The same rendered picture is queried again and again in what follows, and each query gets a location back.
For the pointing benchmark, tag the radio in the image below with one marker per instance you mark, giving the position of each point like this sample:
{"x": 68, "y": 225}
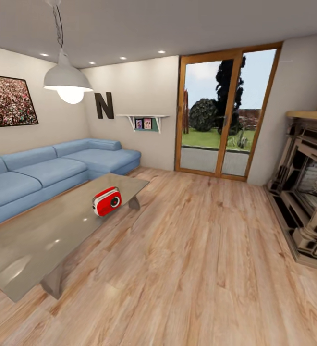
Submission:
{"x": 107, "y": 201}

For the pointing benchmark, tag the sofa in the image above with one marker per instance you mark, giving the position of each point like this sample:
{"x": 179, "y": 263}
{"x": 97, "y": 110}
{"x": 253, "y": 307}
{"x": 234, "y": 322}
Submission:
{"x": 29, "y": 178}

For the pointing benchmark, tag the picture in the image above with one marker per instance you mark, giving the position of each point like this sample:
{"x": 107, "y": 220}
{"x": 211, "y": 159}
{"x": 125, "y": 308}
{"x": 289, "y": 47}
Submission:
{"x": 16, "y": 107}
{"x": 139, "y": 123}
{"x": 147, "y": 123}

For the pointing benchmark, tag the door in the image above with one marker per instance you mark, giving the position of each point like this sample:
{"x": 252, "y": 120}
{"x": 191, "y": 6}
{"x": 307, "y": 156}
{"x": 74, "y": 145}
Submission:
{"x": 221, "y": 104}

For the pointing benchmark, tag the wood fireplace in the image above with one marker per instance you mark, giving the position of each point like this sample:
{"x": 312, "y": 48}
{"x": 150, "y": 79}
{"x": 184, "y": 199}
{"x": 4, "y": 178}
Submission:
{"x": 292, "y": 192}

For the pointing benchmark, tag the coffee table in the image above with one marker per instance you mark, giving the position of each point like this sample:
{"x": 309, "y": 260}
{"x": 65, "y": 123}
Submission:
{"x": 33, "y": 247}

